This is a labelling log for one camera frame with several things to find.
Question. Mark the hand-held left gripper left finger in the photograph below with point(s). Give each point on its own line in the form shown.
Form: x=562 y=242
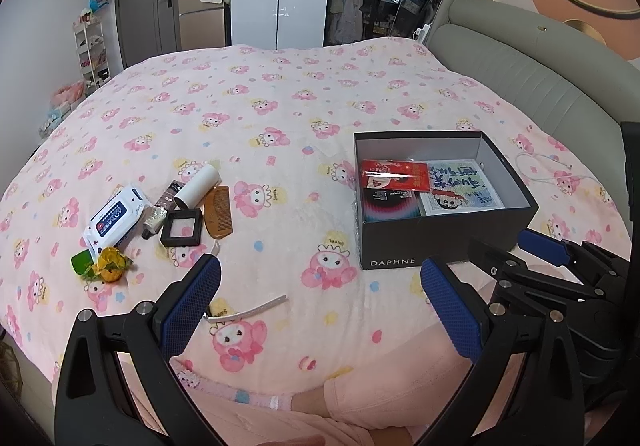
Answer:
x=192 y=306

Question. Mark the cartoon print picture bag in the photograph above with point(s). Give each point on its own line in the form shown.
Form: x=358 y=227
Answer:
x=460 y=196

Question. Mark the pink printed blanket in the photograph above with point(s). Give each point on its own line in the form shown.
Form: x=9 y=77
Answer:
x=300 y=125

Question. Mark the red packet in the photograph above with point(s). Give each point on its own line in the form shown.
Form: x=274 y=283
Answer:
x=400 y=175

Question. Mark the white shelf rack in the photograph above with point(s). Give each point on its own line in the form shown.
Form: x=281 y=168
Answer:
x=92 y=50

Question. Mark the green yellow snack packet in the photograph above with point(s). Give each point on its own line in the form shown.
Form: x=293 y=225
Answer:
x=107 y=266

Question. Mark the black packet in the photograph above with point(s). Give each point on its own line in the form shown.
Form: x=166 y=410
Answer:
x=390 y=208

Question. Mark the dark patterned tube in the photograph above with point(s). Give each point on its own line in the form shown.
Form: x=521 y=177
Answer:
x=170 y=193

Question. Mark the pink fluffy bag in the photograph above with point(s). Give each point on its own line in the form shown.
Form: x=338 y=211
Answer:
x=67 y=95

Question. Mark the white smart watch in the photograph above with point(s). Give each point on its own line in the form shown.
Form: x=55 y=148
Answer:
x=260 y=306

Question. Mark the brown wooden comb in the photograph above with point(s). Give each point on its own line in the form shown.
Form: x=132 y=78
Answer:
x=219 y=213

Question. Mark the cardboard box with bag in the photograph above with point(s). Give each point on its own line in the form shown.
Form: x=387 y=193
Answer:
x=200 y=25

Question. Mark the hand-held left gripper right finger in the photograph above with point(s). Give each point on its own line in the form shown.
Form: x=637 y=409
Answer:
x=450 y=311

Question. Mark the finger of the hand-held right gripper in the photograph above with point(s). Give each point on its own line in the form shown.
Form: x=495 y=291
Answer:
x=520 y=271
x=545 y=247

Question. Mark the small hand cream tube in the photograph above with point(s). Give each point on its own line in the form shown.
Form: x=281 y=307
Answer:
x=152 y=221

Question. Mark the black cardboard box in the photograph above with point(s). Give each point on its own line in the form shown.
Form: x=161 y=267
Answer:
x=450 y=246

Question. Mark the black square frame box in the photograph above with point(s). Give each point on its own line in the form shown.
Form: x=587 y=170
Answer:
x=166 y=233

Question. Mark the grey padded headboard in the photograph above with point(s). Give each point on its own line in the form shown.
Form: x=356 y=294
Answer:
x=525 y=75

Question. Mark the white paper roll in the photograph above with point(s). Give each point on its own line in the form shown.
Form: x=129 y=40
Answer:
x=197 y=186

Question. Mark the white blue wet wipes pack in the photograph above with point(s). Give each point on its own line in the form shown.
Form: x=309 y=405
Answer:
x=117 y=218

